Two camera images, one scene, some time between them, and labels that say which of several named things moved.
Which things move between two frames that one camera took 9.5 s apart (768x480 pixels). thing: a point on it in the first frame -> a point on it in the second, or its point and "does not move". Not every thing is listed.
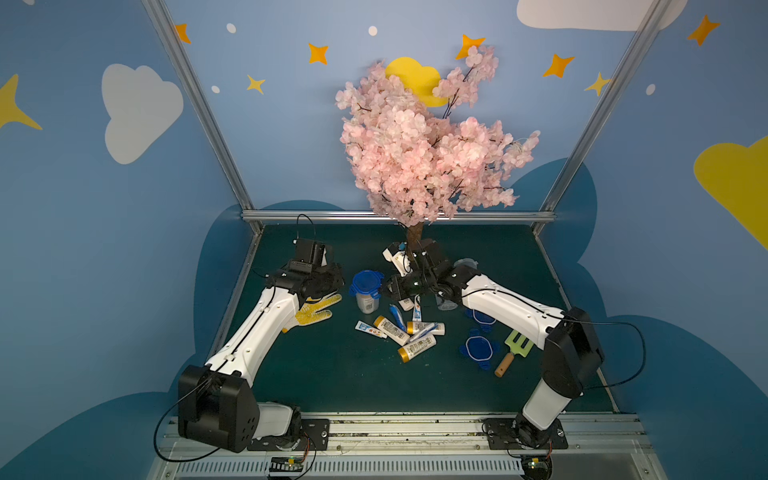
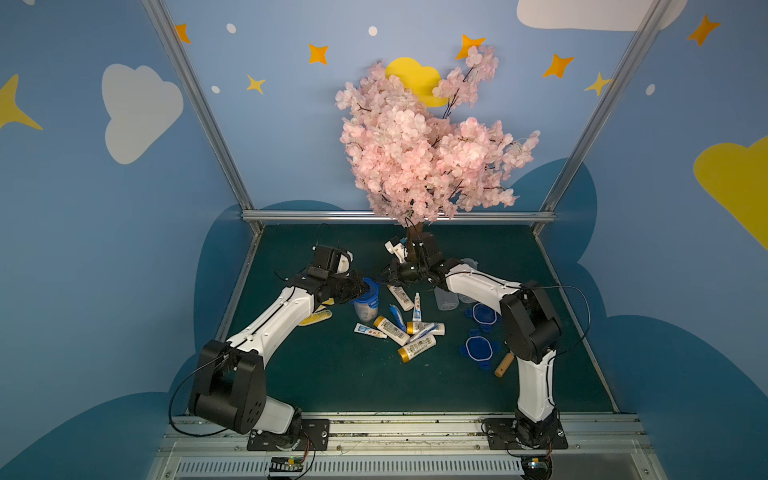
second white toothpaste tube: x=360 y=325 does not move
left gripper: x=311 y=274 -> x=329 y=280
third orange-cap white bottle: x=407 y=304 does not move
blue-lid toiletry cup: x=445 y=304 does not move
